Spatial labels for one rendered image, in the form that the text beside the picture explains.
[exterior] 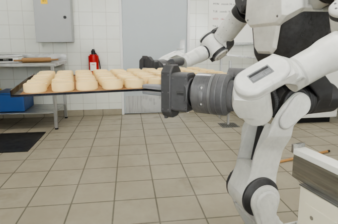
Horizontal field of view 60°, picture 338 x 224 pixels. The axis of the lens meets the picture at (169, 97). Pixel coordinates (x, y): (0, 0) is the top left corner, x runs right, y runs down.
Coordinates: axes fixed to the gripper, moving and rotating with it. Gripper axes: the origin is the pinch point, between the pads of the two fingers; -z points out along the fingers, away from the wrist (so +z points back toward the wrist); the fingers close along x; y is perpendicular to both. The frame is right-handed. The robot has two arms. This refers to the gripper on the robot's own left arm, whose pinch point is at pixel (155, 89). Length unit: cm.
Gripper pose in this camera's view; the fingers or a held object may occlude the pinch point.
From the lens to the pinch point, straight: 69.7
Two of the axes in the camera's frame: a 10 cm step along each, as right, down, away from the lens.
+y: -4.6, 1.5, -8.7
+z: 8.9, 0.8, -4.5
